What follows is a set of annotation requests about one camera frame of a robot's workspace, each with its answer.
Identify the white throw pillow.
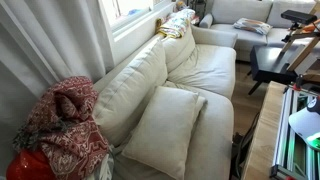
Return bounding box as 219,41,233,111
122,86,206,180

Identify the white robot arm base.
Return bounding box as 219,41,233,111
289,97,320,151

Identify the multicoloured patterned pillow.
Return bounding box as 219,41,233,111
233,18,272,35

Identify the cream fabric sofa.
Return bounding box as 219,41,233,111
93,26,236,180

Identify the floral folded blanket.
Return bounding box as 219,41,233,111
156,9,195,38

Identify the red patterned blanket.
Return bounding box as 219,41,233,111
13,76,109,180

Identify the black coffee table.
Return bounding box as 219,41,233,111
248,45,297,95

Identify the light grey sectional sofa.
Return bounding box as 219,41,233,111
199,0,315,62

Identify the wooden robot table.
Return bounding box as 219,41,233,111
241,81,285,180

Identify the white curtain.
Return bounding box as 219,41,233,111
0,0,114,176

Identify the red shiny cushion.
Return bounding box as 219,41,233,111
6,150,56,180

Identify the white window frame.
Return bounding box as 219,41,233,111
99,0,173,35

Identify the black cables bundle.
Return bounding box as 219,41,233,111
229,112,261,180

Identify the aluminium rail frame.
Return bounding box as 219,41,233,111
269,87,320,180

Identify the black camera on stand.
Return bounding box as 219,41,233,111
281,10,317,25

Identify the wooden camera stand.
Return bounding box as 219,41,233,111
281,0,320,71

